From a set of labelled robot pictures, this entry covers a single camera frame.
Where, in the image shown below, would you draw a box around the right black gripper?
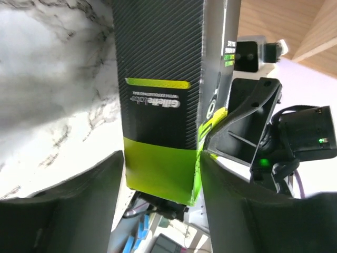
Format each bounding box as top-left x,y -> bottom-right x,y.
206,77 -> 336,197

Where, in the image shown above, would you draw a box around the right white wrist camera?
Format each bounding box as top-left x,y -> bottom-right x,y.
234,35 -> 289,73

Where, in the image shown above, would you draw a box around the wooden two-tier shelf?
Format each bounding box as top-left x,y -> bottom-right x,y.
239,0 -> 336,77

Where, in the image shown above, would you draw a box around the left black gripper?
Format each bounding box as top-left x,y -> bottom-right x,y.
122,191 -> 189,221

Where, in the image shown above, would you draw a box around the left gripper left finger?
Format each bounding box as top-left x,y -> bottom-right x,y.
1,151 -> 124,252

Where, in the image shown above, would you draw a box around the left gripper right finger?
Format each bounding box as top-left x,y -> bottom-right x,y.
200,153 -> 336,252

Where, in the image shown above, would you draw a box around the black green Gillette box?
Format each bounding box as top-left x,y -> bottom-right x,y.
112,0 -> 241,206

